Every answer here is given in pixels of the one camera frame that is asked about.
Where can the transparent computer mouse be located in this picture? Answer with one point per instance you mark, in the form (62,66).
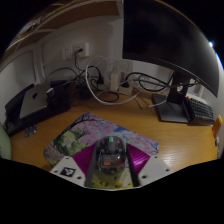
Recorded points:
(110,156)

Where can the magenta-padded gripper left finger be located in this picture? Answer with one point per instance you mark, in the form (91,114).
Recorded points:
(83,160)

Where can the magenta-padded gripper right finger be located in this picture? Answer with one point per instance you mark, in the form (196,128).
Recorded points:
(137,161)

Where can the pale green bag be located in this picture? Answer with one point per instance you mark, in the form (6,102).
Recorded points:
(4,143)

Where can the bright lamp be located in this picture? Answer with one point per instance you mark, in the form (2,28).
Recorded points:
(210,44)

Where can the silver mini computer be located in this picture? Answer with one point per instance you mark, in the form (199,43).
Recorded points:
(35,100)

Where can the dark grey keyboard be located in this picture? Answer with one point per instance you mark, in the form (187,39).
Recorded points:
(201,111)

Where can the floral print mouse pad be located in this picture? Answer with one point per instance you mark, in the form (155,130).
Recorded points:
(86,131)

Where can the wooden wall shelf unit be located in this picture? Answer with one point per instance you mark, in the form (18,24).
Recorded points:
(66,16)

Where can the white wall socket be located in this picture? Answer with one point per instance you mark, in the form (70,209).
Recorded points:
(75,51)

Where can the black computer monitor with stand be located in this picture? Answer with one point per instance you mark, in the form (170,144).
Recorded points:
(160,33)

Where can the white power strip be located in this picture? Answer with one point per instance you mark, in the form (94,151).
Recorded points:
(115,81)

